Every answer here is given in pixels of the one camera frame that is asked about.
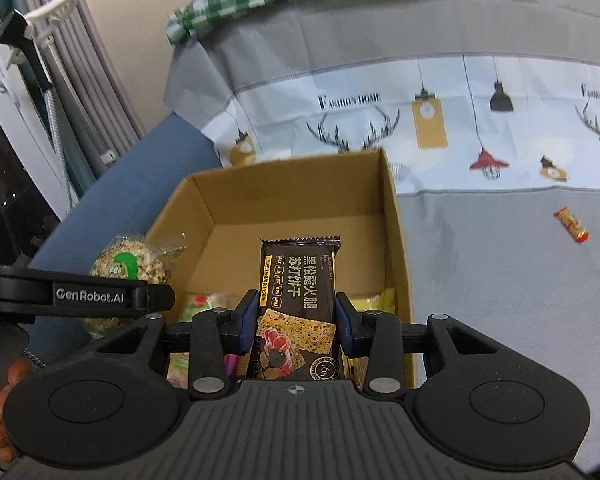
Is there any clear puffed rice cake packet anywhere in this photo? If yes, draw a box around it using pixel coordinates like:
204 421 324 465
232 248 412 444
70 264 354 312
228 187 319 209
85 232 188 338

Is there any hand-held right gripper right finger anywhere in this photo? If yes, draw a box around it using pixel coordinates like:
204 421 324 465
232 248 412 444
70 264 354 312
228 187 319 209
334 292 501 396

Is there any small red yellow candy packet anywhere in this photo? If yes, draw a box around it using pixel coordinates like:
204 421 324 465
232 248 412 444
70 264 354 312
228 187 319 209
553 206 591 245

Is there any blue upholstered furniture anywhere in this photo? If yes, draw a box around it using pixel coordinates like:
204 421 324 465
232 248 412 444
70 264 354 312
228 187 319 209
27 112 223 376

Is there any black handle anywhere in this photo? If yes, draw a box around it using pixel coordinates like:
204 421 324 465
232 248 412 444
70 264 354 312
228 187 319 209
0 10 53 92

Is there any grey curtain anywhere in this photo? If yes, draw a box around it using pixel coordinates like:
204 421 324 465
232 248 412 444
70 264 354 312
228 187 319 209
0 0 146 196

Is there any bead chain cord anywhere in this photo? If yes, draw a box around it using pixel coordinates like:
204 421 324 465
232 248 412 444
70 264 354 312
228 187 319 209
52 87 76 213

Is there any black cracker packet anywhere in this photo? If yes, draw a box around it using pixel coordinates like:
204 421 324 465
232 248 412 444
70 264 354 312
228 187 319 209
247 234 342 381

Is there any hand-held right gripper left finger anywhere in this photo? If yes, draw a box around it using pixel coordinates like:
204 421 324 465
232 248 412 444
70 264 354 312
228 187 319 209
97 289 261 401

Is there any cardboard box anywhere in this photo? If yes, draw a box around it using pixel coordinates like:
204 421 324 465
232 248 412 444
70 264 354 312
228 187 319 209
145 149 421 391

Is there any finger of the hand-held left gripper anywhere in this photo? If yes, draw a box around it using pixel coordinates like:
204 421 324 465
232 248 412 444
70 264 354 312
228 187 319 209
146 284 177 314

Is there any dark glass door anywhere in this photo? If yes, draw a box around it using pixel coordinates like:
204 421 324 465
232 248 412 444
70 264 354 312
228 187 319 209
0 80 63 266

